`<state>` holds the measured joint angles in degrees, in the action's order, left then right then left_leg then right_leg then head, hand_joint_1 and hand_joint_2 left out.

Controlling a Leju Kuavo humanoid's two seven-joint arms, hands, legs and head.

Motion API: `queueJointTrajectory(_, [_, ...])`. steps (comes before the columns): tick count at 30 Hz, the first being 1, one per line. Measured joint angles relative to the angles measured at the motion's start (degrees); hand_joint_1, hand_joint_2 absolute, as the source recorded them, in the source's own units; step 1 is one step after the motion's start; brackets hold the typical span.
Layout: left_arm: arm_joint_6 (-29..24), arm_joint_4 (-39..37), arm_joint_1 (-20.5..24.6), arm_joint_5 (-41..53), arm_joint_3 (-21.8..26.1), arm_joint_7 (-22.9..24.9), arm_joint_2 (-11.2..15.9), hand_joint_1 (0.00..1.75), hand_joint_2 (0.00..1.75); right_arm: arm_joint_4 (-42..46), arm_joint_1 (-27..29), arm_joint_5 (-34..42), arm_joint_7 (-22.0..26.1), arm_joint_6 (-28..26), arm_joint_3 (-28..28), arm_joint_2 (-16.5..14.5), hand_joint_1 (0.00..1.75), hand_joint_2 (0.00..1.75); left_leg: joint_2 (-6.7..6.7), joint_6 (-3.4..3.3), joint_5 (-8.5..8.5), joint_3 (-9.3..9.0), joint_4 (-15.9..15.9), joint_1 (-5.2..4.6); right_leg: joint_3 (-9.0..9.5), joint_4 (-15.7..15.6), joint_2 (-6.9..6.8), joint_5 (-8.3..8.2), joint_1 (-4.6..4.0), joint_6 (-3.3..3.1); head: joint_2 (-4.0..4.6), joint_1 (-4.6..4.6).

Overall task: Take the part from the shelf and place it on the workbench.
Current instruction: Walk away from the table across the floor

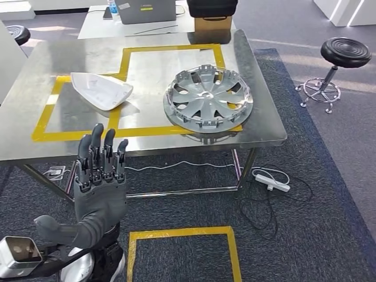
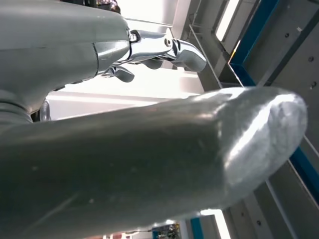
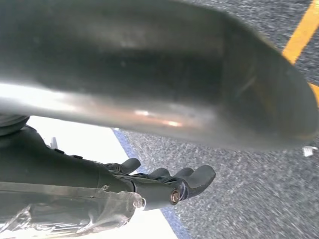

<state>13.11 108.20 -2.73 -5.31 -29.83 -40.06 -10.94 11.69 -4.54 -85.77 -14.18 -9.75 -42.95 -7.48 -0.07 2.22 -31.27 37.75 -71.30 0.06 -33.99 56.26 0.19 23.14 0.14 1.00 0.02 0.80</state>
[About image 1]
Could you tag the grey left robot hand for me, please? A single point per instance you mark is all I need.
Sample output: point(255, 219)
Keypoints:
point(100, 206)

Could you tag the white curved plastic part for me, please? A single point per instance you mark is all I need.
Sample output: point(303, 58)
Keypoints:
point(100, 91)

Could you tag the steel workbench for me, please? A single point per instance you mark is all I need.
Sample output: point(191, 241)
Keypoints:
point(261, 97)

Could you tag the white power strip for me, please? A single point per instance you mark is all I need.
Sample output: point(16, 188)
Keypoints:
point(273, 183)
point(56, 172)

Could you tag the yellow floor tape square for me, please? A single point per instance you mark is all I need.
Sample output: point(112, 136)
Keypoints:
point(176, 232)

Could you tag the white desk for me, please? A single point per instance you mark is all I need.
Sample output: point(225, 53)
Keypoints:
point(94, 29)

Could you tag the silver wheel hubcap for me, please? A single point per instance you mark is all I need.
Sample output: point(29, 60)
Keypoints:
point(207, 93)

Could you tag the white panel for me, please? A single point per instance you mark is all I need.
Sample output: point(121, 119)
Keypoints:
point(10, 62)

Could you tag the black phone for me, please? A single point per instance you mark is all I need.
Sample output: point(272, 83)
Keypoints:
point(107, 13)

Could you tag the clear water bottle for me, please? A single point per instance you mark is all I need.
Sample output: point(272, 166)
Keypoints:
point(112, 7)

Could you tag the black round stool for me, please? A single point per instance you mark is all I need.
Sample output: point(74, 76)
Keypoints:
point(346, 52)
point(19, 34)

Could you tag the grey laptop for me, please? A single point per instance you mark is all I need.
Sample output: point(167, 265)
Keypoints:
point(146, 11)

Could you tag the white display plinth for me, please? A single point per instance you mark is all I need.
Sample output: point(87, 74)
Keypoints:
point(14, 9)
point(343, 11)

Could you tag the brown cardboard box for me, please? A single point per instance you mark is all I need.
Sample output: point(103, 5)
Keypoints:
point(213, 24)

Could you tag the black carry case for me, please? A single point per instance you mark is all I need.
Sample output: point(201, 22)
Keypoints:
point(211, 7)

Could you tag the black left camera bracket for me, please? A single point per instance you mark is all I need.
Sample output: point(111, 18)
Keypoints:
point(67, 259)

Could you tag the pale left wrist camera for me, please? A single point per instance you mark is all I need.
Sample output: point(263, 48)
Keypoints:
point(17, 266)

